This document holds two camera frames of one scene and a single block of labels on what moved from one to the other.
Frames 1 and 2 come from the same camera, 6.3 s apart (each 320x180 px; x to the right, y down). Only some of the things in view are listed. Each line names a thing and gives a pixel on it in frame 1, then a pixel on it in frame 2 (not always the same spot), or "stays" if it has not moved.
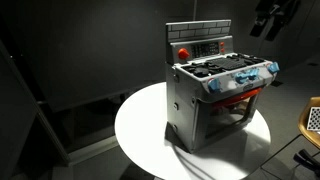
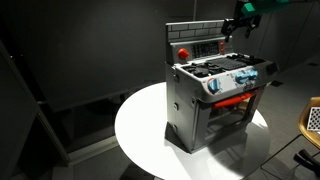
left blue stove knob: [214, 84] stays
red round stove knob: [183, 53] stays
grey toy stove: [210, 89] stays
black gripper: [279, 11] to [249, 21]
